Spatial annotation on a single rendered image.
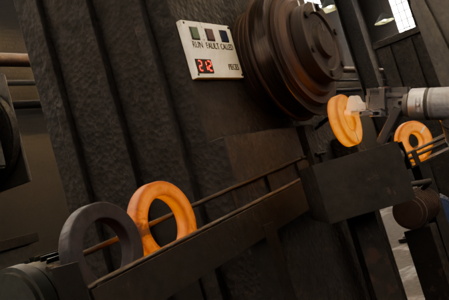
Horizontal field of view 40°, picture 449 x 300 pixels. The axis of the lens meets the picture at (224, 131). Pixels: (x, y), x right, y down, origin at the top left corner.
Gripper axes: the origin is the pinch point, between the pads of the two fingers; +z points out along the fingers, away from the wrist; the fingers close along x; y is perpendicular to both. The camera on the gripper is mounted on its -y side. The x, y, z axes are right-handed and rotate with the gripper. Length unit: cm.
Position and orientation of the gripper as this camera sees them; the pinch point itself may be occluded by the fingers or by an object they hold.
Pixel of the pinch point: (343, 113)
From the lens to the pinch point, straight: 186.2
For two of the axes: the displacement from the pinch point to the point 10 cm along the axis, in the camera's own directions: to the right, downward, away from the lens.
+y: -0.5, -10.0, -0.5
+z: -8.3, 0.1, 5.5
